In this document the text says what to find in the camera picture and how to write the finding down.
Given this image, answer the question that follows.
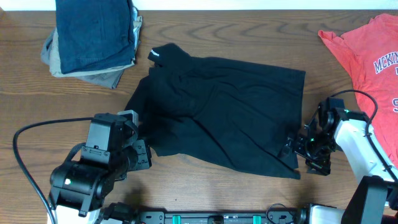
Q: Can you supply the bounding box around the black polo shirt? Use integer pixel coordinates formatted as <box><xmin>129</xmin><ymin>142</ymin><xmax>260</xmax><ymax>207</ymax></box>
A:
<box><xmin>126</xmin><ymin>44</ymin><xmax>305</xmax><ymax>179</ymax></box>

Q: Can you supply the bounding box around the folded grey garment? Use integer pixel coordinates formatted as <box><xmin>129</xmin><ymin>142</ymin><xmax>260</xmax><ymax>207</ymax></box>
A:
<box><xmin>40</xmin><ymin>30</ymin><xmax>125</xmax><ymax>89</ymax></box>

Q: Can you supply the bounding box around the folded navy blue garment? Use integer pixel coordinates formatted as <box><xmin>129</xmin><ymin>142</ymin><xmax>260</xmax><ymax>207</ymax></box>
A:
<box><xmin>55</xmin><ymin>0</ymin><xmax>136</xmax><ymax>74</ymax></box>

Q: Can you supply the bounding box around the red printed t-shirt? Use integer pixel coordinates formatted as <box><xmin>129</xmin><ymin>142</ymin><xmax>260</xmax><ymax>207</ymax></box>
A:
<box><xmin>318</xmin><ymin>14</ymin><xmax>397</xmax><ymax>166</ymax></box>

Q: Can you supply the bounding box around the folded beige garment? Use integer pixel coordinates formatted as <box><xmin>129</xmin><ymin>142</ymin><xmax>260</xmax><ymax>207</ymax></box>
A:
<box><xmin>49</xmin><ymin>29</ymin><xmax>135</xmax><ymax>78</ymax></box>

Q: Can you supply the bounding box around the folded light blue garment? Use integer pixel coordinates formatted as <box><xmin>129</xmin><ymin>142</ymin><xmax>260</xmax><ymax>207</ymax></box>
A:
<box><xmin>131</xmin><ymin>6</ymin><xmax>139</xmax><ymax>51</ymax></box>

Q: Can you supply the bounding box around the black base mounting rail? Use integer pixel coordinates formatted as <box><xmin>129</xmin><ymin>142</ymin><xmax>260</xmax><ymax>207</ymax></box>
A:
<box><xmin>96</xmin><ymin>202</ymin><xmax>343</xmax><ymax>224</ymax></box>

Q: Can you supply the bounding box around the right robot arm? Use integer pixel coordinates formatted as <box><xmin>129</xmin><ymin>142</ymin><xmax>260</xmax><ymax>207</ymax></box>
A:
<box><xmin>281</xmin><ymin>107</ymin><xmax>397</xmax><ymax>223</ymax></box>

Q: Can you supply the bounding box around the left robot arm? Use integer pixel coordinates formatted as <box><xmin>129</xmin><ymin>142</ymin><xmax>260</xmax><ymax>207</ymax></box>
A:
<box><xmin>47</xmin><ymin>110</ymin><xmax>152</xmax><ymax>223</ymax></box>

